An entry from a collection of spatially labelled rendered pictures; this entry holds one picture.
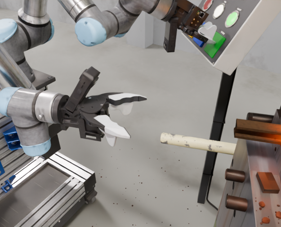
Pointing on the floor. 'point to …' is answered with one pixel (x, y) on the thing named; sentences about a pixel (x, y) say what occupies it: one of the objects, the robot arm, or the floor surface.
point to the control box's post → (215, 133)
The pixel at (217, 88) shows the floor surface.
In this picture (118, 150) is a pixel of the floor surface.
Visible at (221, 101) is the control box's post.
